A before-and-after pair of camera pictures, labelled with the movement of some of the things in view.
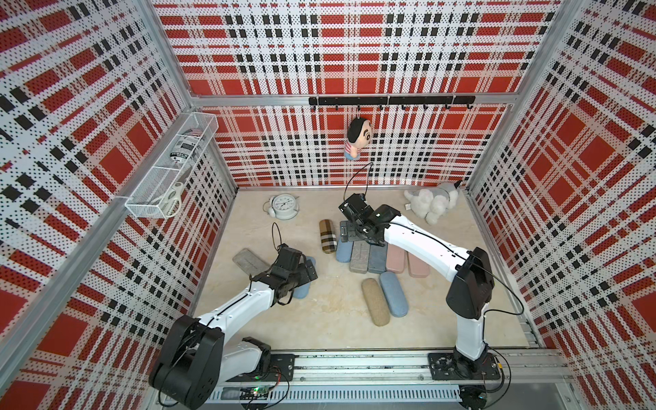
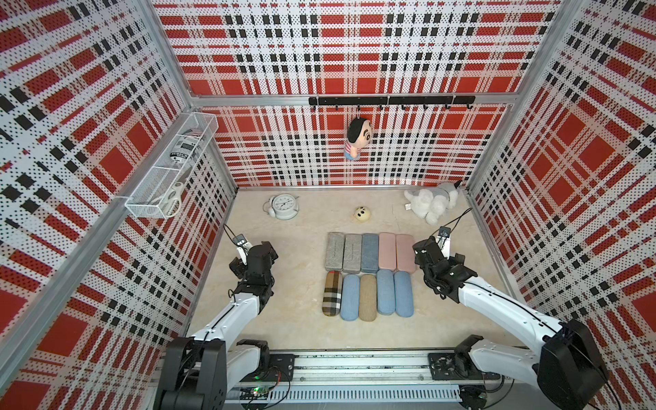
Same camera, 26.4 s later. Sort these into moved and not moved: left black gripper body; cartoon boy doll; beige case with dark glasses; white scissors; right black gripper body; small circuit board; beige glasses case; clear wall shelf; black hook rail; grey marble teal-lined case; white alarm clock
Moved: beige case with dark glasses; left black gripper body; right black gripper body; grey marble teal-lined case; beige glasses case
Not moved: black hook rail; small circuit board; white alarm clock; cartoon boy doll; clear wall shelf; white scissors
